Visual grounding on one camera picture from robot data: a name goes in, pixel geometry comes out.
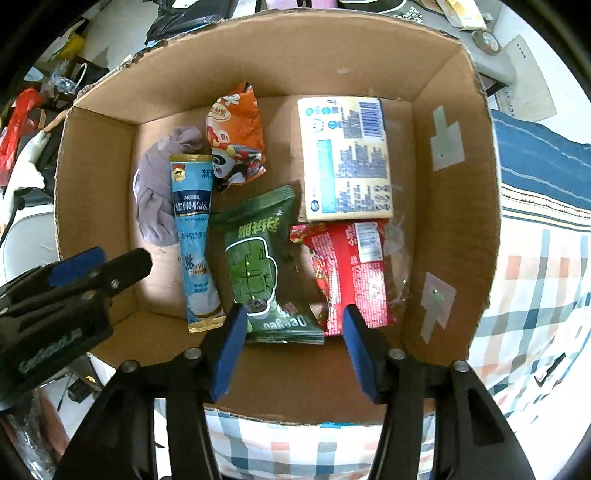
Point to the brown cardboard box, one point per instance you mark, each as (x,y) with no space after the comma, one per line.
(295,163)

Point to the black plastic bag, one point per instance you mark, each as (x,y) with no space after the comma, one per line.
(172,21)

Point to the purple grey cloth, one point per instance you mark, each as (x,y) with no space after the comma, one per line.
(151,185)

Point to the orange snack bag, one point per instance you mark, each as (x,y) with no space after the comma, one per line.
(234,130)

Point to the green snack bag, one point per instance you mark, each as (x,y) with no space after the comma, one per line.
(262,272)

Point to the yellow food package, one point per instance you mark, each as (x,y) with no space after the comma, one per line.
(463,14)

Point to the grey seat cushion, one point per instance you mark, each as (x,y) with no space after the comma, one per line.
(496,68)

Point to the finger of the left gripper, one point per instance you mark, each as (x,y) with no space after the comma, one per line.
(94,291)
(54,275)

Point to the yellow tissue pack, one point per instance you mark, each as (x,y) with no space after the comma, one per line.
(344,145)

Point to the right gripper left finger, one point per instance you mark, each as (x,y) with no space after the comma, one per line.
(201,375)

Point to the red plastic bag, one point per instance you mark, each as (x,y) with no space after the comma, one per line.
(18,124)

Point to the tape roll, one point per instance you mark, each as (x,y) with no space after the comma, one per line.
(486,42)

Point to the red snack bag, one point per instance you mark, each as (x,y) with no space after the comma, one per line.
(349,266)

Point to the beige paper board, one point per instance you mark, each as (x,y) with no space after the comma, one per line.
(528,98)

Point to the blue Nestle milk powder sachet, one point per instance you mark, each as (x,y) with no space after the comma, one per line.
(191,192)

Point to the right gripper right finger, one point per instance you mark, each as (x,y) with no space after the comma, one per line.
(389,377)

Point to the plaid checkered quilt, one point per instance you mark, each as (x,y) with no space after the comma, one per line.
(532,346)

